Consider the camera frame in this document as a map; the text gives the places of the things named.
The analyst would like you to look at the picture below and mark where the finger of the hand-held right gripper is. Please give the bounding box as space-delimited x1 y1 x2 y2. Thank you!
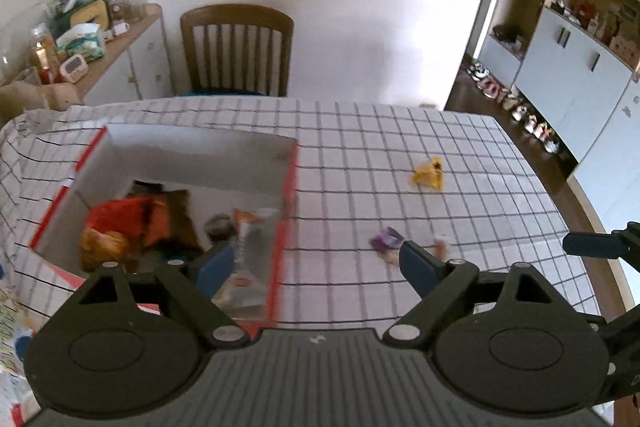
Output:
562 222 640 261

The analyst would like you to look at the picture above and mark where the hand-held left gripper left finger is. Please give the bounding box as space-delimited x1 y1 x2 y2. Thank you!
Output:
80 243 249 349

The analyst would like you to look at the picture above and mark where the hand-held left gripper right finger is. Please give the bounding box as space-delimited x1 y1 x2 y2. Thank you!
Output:
382 239 547 344

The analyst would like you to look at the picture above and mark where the beige sausage stick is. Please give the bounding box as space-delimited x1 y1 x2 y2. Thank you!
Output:
385 241 451 267

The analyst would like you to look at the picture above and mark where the round brown cake packet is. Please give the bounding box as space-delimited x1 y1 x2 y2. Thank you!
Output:
206 214 236 244

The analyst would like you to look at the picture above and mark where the purple candy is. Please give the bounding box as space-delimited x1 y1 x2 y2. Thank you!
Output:
370 228 405 253

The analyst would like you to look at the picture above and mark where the white snack packet red print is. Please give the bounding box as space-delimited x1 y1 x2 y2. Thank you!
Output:
220 207 281 310

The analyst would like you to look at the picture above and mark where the copper foil snack packet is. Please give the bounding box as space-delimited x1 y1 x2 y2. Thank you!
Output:
145 189 203 258

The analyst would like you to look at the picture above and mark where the large red snack bag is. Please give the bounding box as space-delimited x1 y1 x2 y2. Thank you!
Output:
82 197 156 269

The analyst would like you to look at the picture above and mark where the red cardboard box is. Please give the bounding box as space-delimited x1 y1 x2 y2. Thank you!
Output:
30 124 299 338

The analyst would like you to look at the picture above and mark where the yellow snack packet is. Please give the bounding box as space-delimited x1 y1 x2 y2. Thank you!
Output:
411 157 445 192

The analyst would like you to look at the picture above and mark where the row of shoes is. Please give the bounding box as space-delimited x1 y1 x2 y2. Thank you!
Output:
466 61 562 154

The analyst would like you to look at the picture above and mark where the white sideboard wooden top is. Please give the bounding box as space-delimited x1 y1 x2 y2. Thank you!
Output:
0 3 173 110

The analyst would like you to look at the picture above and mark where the colourful printed bag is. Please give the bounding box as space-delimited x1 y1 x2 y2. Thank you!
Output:
0 264 43 408

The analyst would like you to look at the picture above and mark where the wooden chair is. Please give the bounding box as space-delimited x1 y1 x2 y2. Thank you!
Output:
180 4 295 98

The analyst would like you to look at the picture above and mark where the dark ornament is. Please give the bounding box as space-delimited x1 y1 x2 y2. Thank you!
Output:
492 24 523 45

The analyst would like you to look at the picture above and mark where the row of shelf items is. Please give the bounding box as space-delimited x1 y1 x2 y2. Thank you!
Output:
550 0 640 72

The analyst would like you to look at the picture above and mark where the pink timer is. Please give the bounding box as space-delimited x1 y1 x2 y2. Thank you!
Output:
60 55 90 82

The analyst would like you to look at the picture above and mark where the brown cardboard box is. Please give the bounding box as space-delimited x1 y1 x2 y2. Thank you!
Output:
0 79 83 112

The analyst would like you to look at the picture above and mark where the white tissue pack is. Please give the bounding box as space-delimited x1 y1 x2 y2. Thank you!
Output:
56 23 107 60

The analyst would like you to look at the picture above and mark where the orange glass jar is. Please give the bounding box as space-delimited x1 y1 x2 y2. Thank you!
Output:
31 27 60 82

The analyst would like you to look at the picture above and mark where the teal yellow bag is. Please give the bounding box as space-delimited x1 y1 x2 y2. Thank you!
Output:
50 0 111 35

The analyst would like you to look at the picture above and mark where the white wall cabinet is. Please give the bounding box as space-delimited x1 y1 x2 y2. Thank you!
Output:
477 0 640 228

